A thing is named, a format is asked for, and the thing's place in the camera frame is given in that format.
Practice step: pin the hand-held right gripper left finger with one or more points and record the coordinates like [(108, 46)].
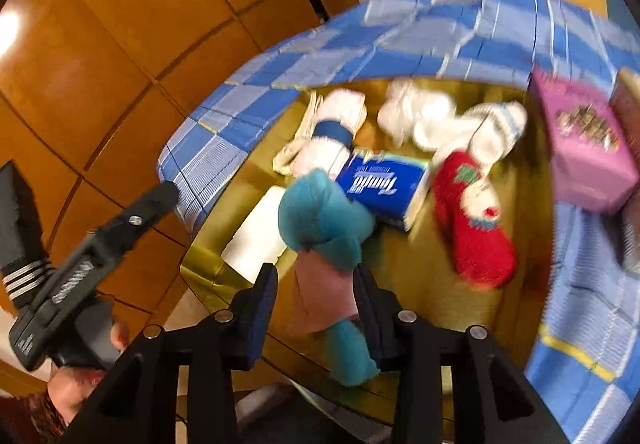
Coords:
[(264, 314)]

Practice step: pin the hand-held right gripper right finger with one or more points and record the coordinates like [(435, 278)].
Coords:
[(369, 319)]

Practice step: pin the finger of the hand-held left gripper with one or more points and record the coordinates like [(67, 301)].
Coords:
[(142, 214)]

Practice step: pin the gold cardboard tray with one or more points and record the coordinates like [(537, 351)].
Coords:
[(425, 294)]

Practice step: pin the teal plush toy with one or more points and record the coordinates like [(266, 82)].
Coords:
[(320, 219)]

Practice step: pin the red christmas sock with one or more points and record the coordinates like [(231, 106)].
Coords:
[(480, 249)]

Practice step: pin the blue tissue pack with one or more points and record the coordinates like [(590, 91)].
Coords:
[(380, 186)]

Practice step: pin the white plush toy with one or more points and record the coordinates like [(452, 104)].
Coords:
[(415, 114)]

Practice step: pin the white blue-striped sock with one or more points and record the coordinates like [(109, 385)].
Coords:
[(495, 129)]

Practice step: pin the person's left forearm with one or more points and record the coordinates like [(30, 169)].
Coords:
[(65, 394)]

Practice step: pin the person's left hand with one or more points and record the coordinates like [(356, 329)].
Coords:
[(119, 333)]

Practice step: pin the black white-striped shoe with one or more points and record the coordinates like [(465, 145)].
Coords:
[(20, 234)]

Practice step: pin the cream rolled cloth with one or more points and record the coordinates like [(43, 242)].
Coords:
[(290, 157)]

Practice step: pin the pink rolled towel blue band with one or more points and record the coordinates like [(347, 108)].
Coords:
[(340, 119)]

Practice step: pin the pink box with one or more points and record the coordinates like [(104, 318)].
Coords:
[(585, 164)]

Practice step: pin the blue plaid bed sheet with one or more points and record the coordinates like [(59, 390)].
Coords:
[(450, 39)]

